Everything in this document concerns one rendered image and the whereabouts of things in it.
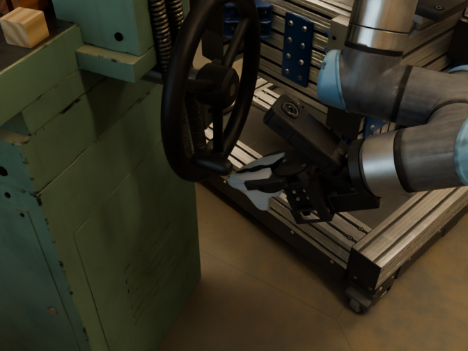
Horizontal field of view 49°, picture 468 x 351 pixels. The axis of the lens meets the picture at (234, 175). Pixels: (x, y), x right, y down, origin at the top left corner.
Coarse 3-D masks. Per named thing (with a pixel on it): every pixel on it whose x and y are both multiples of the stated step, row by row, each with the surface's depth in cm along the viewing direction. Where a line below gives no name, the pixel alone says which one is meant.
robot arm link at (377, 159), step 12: (384, 132) 60; (396, 132) 59; (372, 144) 59; (384, 144) 58; (360, 156) 60; (372, 156) 58; (384, 156) 57; (360, 168) 60; (372, 168) 58; (384, 168) 57; (372, 180) 59; (384, 180) 58; (396, 180) 57; (372, 192) 60; (384, 192) 60; (396, 192) 59; (408, 192) 59
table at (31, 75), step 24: (0, 24) 69; (48, 24) 69; (72, 24) 69; (0, 48) 64; (24, 48) 64; (48, 48) 66; (72, 48) 70; (96, 48) 71; (0, 72) 60; (24, 72) 63; (48, 72) 67; (96, 72) 71; (120, 72) 69; (144, 72) 71; (0, 96) 61; (24, 96) 64; (0, 120) 62
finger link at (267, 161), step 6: (270, 156) 72; (276, 156) 71; (282, 156) 70; (252, 162) 73; (258, 162) 72; (264, 162) 71; (270, 162) 70; (276, 162) 70; (240, 168) 73; (246, 168) 72; (252, 168) 72; (258, 168) 72; (264, 168) 71; (270, 168) 70; (276, 168) 70
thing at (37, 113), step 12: (72, 72) 72; (84, 72) 74; (60, 84) 70; (72, 84) 72; (84, 84) 74; (48, 96) 68; (60, 96) 70; (72, 96) 73; (24, 108) 65; (36, 108) 67; (48, 108) 69; (60, 108) 71; (12, 120) 66; (24, 120) 65; (36, 120) 67; (48, 120) 69; (24, 132) 67
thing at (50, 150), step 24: (96, 96) 78; (120, 96) 84; (72, 120) 74; (96, 120) 80; (0, 144) 67; (24, 144) 67; (48, 144) 71; (72, 144) 76; (0, 168) 70; (24, 168) 68; (48, 168) 72
